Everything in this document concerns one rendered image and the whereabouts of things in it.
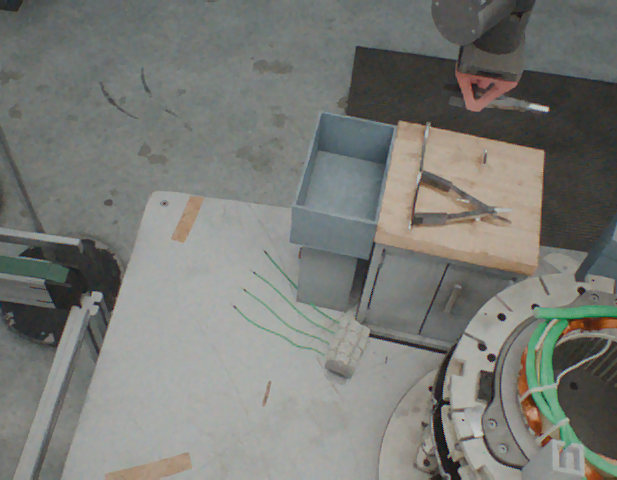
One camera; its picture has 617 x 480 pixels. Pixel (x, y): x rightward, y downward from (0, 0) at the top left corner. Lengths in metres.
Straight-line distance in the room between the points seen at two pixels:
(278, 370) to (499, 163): 0.44
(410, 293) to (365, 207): 0.13
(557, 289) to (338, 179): 0.35
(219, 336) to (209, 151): 1.29
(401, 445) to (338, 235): 0.32
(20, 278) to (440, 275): 0.67
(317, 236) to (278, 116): 1.53
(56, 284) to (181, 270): 0.20
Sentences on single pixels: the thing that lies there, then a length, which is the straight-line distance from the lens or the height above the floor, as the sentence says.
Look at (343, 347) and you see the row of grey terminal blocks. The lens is 1.10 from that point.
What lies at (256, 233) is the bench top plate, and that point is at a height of 0.78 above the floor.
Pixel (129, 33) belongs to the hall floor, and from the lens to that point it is 2.77.
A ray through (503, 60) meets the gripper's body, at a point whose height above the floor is 1.28.
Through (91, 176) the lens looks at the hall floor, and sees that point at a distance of 2.35.
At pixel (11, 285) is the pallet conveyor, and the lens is 1.30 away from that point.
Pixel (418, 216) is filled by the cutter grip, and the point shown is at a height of 1.09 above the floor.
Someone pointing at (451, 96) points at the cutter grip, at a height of 1.19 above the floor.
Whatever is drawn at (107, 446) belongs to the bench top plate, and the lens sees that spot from 1.10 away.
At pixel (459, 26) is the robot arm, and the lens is 0.74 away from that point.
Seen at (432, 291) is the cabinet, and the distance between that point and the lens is 1.03.
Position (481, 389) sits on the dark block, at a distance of 0.79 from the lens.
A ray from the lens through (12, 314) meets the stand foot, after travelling 2.12.
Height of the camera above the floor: 1.81
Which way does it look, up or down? 56 degrees down
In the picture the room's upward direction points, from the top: 6 degrees clockwise
